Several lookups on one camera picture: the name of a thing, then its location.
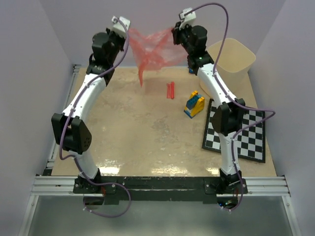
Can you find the aluminium frame rail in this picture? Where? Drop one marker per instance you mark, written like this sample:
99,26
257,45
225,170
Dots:
143,140

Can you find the red plastic trash bag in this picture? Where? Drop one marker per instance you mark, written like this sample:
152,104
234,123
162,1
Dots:
155,51

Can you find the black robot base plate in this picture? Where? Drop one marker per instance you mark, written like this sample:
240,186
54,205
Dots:
208,190

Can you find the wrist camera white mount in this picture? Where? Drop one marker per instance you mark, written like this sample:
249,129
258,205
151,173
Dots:
120,26
187,17

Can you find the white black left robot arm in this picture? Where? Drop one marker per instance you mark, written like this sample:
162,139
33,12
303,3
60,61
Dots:
70,131

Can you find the black white checkerboard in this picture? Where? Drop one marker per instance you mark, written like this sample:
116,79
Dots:
251,143

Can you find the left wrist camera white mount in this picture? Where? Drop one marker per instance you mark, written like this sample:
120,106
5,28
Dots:
120,26

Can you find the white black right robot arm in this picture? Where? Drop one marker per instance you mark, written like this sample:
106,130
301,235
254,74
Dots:
227,119

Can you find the cream plastic trash bin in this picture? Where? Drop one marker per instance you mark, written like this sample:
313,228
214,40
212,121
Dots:
234,62

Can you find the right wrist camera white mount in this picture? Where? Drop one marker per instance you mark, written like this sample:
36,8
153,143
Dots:
187,17

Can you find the yellow blue toy block stack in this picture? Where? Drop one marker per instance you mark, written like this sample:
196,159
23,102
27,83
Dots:
194,105

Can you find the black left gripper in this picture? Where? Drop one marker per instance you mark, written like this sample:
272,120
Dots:
112,34

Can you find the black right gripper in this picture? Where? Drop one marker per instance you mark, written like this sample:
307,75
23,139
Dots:
176,32

